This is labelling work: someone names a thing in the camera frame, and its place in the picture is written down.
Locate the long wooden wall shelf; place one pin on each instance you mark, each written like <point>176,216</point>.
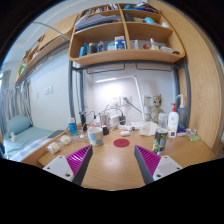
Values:
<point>50,38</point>

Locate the white crumpled plastic bag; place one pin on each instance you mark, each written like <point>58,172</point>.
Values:
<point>148,128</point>

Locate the cream mug with blue patches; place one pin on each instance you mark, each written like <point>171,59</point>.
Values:
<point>95,137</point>

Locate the wooden tree creature figurine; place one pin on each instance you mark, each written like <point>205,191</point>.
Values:
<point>156,105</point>

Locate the wooden shelf unit with items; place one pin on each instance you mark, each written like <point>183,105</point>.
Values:
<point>126,55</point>

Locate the white desk lamp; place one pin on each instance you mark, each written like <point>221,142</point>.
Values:
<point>138,90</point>

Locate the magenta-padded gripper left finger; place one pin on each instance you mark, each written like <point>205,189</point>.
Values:
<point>60,166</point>

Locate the small black box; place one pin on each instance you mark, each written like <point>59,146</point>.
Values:
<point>105,130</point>

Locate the grey striped curtain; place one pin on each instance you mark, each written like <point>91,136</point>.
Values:
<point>15,100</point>

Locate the green sponge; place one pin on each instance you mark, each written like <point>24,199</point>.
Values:
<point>194,137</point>

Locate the white red-pump lotion bottle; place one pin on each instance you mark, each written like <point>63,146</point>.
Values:
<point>173,121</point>

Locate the translucent blue spray bottle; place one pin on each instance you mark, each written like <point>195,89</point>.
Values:
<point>182,115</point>

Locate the bed with teal bedding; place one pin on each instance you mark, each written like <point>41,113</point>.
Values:
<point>20,128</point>

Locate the white wall-mounted device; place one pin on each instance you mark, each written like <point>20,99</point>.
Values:
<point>147,103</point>

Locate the white power strip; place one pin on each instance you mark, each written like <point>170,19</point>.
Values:
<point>128,127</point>

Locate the small white digital clock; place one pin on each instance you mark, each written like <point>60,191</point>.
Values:
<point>172,134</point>

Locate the white power adapter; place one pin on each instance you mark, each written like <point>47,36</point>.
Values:
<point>115,121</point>

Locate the flat round red coaster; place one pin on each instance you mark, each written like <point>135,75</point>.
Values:
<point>121,143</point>

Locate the blue tube with white cap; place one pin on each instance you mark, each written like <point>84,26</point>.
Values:
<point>72,127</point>

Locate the stainless steel cup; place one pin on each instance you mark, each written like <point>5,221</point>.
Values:
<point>104,119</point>

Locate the clear bottle with black label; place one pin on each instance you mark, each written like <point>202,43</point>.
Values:
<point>160,141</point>

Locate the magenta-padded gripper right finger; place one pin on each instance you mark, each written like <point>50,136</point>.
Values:
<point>165,166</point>

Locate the black electric shaver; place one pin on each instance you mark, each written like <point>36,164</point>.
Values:
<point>83,121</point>

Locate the white wall outlet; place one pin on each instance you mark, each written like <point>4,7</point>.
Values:
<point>126,101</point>
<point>115,101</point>

